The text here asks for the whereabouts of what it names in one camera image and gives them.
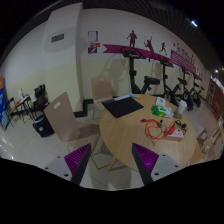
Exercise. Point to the light wooden chair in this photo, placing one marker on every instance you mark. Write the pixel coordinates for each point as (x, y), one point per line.
(101, 90)
(68, 129)

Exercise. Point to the white paper cup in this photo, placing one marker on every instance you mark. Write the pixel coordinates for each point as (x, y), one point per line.
(182, 106)

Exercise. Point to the black exercise bike right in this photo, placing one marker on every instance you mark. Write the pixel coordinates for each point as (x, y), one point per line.
(193, 96)

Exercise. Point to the light wooden chair near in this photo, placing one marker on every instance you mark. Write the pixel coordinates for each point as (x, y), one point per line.
(68, 129)

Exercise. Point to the blue banner stand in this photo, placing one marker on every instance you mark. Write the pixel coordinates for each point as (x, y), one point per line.
(4, 120)

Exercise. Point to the pink white power strip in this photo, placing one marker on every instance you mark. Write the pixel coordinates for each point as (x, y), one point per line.
(177, 135)

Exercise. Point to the green wet wipes pack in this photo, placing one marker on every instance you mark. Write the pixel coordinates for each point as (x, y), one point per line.
(162, 111)

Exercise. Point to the black mat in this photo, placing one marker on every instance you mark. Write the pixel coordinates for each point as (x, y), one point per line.
(120, 108)

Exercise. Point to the black folding table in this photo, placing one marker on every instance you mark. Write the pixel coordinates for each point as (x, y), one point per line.
(22, 108)

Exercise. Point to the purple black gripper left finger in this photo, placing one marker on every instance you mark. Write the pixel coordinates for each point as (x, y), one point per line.
(77, 162)

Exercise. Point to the black chair at wall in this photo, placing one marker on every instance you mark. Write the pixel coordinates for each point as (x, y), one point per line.
(41, 99)

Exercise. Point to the black exercise bike left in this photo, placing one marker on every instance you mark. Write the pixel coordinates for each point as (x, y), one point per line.
(132, 54)

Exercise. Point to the black bag on floor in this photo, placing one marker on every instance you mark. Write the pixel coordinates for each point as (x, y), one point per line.
(42, 126)

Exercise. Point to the light wooden chair far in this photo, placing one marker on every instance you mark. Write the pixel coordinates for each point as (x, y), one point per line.
(101, 90)

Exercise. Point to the black exercise bike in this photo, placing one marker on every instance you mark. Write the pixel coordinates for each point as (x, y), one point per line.
(193, 96)
(175, 88)
(132, 54)

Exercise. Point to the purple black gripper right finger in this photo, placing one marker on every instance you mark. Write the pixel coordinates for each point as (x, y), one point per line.
(145, 160)

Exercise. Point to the black exercise bike middle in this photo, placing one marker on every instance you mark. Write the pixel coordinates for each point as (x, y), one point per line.
(175, 88)

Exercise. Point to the round wooden table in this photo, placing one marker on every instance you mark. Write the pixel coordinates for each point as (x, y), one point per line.
(144, 128)

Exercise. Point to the wooden shelf right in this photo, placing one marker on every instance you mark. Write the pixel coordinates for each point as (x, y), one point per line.
(215, 98)

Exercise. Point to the red charger plug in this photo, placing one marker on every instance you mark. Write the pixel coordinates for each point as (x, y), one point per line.
(170, 130)

